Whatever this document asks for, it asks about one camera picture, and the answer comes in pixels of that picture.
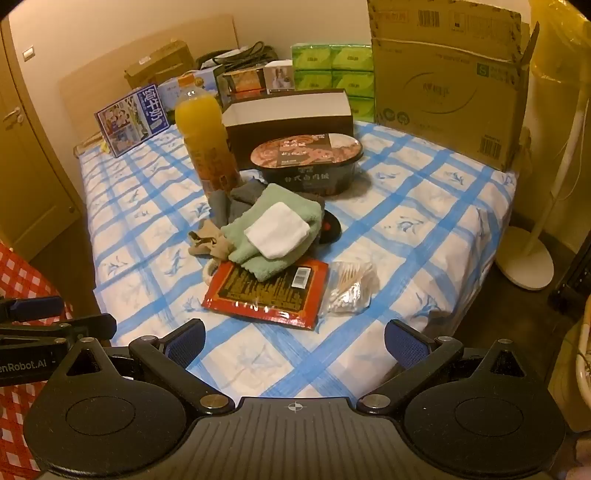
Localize large cardboard box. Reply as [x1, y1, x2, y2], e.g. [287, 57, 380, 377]
[367, 0, 541, 172]

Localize stack of green tissue packs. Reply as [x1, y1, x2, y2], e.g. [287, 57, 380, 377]
[291, 43, 376, 121]

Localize orange juice bottle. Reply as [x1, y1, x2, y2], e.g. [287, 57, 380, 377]
[174, 74, 241, 195]

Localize blue checked bed sheet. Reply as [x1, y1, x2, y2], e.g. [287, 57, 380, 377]
[74, 117, 518, 398]

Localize white cloth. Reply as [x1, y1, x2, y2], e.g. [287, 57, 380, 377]
[243, 202, 311, 260]

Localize bag of cotton swabs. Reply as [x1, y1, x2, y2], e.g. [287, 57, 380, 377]
[316, 261, 379, 319]

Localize black fabric item red mark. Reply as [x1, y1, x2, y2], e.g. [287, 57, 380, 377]
[318, 210, 343, 245]

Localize beige basket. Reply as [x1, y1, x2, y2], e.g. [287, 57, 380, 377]
[571, 318, 591, 432]

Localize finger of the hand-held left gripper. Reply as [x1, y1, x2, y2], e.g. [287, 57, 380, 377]
[0, 314, 117, 348]
[0, 296, 64, 322]

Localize brown box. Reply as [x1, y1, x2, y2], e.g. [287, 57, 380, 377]
[222, 89, 355, 162]

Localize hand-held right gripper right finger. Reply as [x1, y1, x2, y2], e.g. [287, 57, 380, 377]
[355, 318, 527, 415]

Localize red foil packet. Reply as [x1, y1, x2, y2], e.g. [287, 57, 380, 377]
[202, 258, 329, 330]

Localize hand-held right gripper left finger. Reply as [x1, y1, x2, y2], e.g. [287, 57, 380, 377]
[65, 318, 236, 416]

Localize white standing fan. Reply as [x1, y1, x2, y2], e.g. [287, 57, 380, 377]
[495, 90, 591, 291]

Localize beige socks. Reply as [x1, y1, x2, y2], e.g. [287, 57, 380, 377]
[187, 220, 232, 260]

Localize grey towel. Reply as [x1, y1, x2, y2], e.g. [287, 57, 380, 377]
[209, 179, 326, 222]

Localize milk box with cow print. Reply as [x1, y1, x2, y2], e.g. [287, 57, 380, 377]
[157, 69, 227, 109]

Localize red checked cloth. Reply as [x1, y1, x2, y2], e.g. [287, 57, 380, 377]
[0, 240, 75, 480]

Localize small cardboard box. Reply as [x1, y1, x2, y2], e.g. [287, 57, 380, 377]
[124, 40, 195, 89]

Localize yellow plastic bag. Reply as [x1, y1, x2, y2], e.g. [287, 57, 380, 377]
[526, 0, 591, 100]

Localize black bag with cables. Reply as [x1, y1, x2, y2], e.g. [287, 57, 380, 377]
[196, 41, 280, 70]

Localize dark instant noodle bowl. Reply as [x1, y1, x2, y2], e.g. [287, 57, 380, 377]
[250, 133, 365, 198]

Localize blue milk carton box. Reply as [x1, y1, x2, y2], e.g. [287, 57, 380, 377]
[95, 84, 168, 158]

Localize white photo print box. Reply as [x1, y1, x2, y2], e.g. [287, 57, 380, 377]
[264, 60, 296, 94]

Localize black object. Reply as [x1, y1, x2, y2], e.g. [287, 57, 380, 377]
[551, 244, 591, 308]

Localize green towel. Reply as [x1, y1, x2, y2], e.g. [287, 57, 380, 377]
[221, 183, 326, 282]

